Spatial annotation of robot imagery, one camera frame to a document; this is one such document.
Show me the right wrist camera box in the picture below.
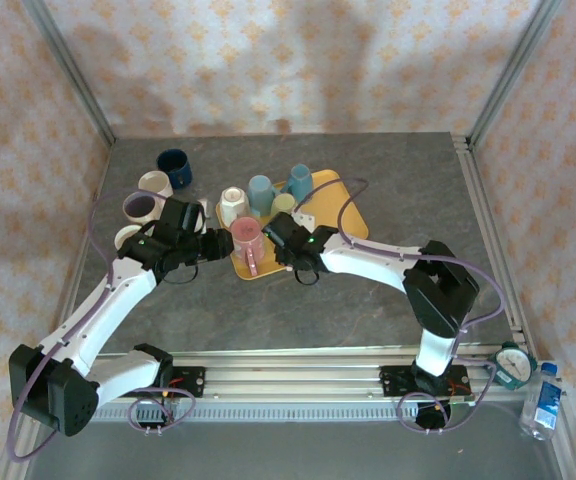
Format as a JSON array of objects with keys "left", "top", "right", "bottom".
[{"left": 291, "top": 209, "right": 318, "bottom": 230}]

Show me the yellow tray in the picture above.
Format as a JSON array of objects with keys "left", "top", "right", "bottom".
[{"left": 216, "top": 168, "right": 371, "bottom": 283}]

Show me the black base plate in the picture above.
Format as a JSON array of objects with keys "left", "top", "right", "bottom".
[
  {"left": 115, "top": 366, "right": 207, "bottom": 401},
  {"left": 378, "top": 364, "right": 469, "bottom": 400}
]

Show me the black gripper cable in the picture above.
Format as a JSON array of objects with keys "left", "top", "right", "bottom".
[
  {"left": 159, "top": 259, "right": 201, "bottom": 287},
  {"left": 293, "top": 267, "right": 320, "bottom": 288}
]

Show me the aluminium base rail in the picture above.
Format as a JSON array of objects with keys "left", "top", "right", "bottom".
[{"left": 21, "top": 348, "right": 539, "bottom": 404}]

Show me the navy blue mug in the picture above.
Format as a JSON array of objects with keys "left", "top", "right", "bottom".
[{"left": 155, "top": 149, "right": 194, "bottom": 190}]

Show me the green dial clock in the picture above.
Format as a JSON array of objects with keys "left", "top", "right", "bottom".
[{"left": 487, "top": 341, "right": 539, "bottom": 392}]

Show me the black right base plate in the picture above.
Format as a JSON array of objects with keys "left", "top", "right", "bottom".
[{"left": 378, "top": 364, "right": 469, "bottom": 400}]

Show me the light blue mug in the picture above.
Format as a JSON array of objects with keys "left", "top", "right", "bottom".
[{"left": 246, "top": 174, "right": 279, "bottom": 217}]

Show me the pink mug with red base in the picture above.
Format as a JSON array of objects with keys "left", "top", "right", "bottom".
[{"left": 228, "top": 215, "right": 268, "bottom": 277}]

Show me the grey slotted cable duct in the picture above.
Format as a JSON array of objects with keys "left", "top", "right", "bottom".
[{"left": 42, "top": 405, "right": 529, "bottom": 422}]

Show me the grey mug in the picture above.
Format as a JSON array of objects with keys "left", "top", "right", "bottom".
[{"left": 113, "top": 224, "right": 144, "bottom": 254}]

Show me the grey metal panel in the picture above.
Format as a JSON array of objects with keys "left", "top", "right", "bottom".
[{"left": 22, "top": 419, "right": 559, "bottom": 480}]

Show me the clear water bottle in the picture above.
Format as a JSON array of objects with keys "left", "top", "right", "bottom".
[{"left": 519, "top": 362, "right": 567, "bottom": 442}]

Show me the aluminium frame post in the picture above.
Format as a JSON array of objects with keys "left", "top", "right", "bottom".
[
  {"left": 20, "top": 0, "right": 117, "bottom": 146},
  {"left": 467, "top": 0, "right": 567, "bottom": 146}
]

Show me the aluminium side rail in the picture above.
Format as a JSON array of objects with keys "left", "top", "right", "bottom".
[{"left": 450, "top": 132, "right": 537, "bottom": 351}]

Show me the beige pink mug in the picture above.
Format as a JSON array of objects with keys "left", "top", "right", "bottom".
[{"left": 137, "top": 170, "right": 175, "bottom": 200}]

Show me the white speckled mug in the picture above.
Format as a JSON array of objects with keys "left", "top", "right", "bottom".
[{"left": 122, "top": 192, "right": 162, "bottom": 225}]

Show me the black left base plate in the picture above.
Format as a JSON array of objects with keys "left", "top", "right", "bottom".
[{"left": 115, "top": 366, "right": 207, "bottom": 401}]

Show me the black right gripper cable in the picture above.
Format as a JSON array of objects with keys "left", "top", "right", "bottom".
[{"left": 293, "top": 267, "right": 320, "bottom": 288}]

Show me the teal mug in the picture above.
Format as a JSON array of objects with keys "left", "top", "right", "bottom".
[{"left": 280, "top": 163, "right": 315, "bottom": 205}]

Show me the light green mug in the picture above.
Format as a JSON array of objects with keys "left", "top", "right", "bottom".
[{"left": 270, "top": 193, "right": 298, "bottom": 219}]

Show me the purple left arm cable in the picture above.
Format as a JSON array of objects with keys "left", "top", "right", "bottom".
[{"left": 6, "top": 189, "right": 197, "bottom": 464}]

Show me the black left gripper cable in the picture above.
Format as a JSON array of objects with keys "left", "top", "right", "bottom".
[{"left": 159, "top": 259, "right": 201, "bottom": 287}]

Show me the white faceted mug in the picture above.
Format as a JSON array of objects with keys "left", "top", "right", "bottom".
[{"left": 217, "top": 186, "right": 247, "bottom": 229}]

